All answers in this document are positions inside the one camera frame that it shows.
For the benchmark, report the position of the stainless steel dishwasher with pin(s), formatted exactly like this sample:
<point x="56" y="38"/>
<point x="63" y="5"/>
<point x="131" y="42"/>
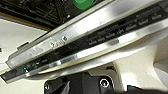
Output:
<point x="100" y="36"/>

